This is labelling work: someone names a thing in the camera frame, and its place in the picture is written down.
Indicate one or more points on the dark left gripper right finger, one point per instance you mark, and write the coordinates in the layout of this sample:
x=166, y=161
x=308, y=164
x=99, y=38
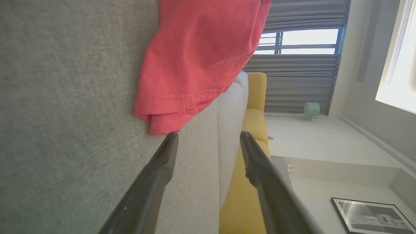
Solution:
x=276, y=201

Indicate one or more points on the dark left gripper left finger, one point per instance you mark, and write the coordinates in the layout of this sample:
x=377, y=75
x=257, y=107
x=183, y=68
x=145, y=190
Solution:
x=146, y=195

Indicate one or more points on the red jersey with black number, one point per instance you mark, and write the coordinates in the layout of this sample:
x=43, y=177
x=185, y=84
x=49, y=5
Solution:
x=195, y=58

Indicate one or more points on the large yellow sofa back cushion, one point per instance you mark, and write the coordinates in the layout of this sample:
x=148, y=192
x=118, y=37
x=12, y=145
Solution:
x=242, y=201

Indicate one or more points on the grey-brown panel behind sofa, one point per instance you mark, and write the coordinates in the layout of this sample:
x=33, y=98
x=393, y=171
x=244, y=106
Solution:
x=280, y=167

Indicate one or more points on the grey stitched sofa seat cushion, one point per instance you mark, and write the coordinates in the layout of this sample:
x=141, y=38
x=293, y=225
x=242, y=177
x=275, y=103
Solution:
x=229, y=136

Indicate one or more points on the black framed monochrome picture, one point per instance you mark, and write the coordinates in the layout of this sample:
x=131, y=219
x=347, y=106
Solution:
x=370, y=216

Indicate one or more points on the mint green table lamp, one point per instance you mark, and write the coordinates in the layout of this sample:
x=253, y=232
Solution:
x=312, y=109

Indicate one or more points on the large grey fabric sofa seat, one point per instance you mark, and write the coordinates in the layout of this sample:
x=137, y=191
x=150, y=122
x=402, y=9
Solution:
x=65, y=113

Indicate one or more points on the grey pleated curtain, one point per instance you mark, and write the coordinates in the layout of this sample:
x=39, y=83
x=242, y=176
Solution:
x=308, y=14
x=292, y=84

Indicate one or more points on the bright ceiling light panel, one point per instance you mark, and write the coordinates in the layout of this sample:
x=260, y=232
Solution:
x=399, y=81

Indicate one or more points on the window with grey frame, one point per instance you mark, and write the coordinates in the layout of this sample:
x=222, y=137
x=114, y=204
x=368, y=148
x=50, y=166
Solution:
x=308, y=37

